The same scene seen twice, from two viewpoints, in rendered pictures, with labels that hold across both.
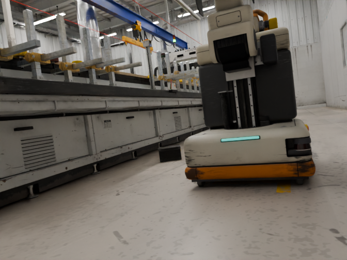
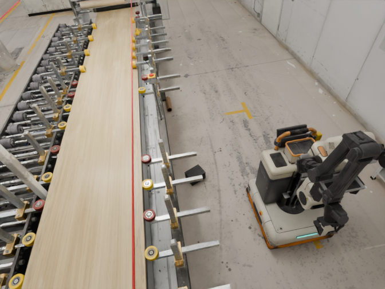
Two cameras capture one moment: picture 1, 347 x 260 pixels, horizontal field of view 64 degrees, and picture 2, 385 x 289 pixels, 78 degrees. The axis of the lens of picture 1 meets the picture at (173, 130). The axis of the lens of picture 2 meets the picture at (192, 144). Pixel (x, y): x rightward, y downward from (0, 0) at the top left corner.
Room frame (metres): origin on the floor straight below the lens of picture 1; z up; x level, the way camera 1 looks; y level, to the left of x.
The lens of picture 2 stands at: (1.12, 0.82, 2.36)
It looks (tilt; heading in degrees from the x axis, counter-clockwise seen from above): 47 degrees down; 332
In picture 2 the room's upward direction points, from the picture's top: 6 degrees counter-clockwise
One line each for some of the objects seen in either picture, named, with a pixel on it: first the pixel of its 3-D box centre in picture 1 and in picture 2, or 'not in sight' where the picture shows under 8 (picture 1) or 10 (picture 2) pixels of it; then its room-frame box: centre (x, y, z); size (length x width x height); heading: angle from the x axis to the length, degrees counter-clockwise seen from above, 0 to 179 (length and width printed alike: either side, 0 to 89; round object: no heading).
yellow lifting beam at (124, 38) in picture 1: (139, 43); not in sight; (8.48, 0.70, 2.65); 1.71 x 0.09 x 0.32; 157
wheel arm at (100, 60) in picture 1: (76, 66); (179, 215); (1.88, 0.58, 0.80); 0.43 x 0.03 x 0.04; 67
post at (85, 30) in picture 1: (90, 60); (168, 185); (2.09, 0.54, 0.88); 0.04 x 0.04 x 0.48; 67
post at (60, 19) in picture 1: (64, 51); (172, 215); (1.86, 0.64, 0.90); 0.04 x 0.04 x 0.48; 67
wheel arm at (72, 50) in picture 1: (46, 58); (184, 250); (1.64, 0.68, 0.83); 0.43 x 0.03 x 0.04; 67
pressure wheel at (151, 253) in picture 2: (21, 59); (152, 255); (1.72, 0.86, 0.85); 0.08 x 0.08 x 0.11
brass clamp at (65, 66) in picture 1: (69, 67); (173, 218); (1.88, 0.63, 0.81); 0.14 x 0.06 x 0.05; 157
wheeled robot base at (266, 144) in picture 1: (250, 146); (287, 206); (1.65, -0.44, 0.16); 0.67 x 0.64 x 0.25; 157
